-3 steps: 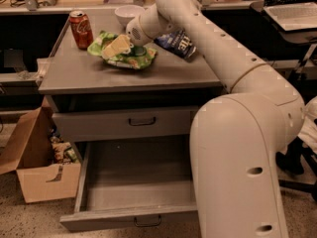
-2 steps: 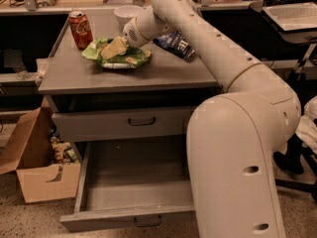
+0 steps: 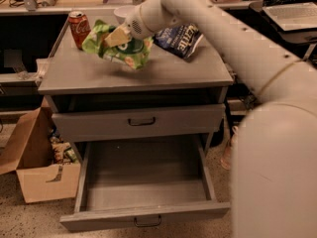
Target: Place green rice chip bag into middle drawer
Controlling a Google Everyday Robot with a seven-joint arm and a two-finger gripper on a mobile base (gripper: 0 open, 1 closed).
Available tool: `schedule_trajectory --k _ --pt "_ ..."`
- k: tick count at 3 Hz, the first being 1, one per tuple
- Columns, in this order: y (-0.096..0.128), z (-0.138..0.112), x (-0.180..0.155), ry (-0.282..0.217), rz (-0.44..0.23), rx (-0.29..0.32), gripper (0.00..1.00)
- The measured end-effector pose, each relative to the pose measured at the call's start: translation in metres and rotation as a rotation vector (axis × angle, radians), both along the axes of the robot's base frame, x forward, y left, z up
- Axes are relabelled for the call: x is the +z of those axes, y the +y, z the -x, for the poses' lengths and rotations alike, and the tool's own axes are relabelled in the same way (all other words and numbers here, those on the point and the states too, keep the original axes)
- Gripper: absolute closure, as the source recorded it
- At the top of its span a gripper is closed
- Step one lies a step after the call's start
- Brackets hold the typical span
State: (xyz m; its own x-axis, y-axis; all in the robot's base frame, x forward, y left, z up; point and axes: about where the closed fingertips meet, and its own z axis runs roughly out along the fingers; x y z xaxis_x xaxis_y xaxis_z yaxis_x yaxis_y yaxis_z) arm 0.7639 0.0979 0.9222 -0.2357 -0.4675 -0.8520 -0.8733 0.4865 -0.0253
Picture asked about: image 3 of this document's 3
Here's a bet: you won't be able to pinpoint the grey open lower drawer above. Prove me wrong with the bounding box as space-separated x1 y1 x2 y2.
60 135 230 232

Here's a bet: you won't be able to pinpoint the black laptop stand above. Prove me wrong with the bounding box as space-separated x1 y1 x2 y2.
249 2 317 66

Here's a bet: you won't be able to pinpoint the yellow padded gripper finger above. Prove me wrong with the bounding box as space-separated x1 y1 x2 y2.
104 25 132 48

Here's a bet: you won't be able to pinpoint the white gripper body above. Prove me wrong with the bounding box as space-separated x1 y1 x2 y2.
125 5 154 40

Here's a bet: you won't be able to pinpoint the grey drawer cabinet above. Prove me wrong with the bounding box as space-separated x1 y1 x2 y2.
39 30 232 148

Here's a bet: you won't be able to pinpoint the green rice chip bag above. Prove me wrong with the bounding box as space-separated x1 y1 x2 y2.
82 20 154 69

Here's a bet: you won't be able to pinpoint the silver laptop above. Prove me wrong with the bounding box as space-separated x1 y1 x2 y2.
263 0 317 32

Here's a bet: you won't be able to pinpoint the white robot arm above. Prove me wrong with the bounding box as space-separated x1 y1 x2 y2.
105 0 317 238

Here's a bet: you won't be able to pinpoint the brown cardboard box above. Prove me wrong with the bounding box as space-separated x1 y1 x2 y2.
0 102 80 203

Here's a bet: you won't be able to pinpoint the snack packets in box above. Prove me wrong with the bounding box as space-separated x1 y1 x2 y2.
49 127 79 165

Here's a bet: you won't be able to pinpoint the blue kettle chip bag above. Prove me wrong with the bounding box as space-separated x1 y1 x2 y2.
154 24 203 60

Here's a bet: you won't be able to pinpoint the red coca-cola can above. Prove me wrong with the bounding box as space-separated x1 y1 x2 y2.
68 11 90 50

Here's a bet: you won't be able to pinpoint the white ceramic bowl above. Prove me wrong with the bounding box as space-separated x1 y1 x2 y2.
114 5 135 24

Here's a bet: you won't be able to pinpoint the grey upper closed drawer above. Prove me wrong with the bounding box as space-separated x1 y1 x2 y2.
53 104 224 142

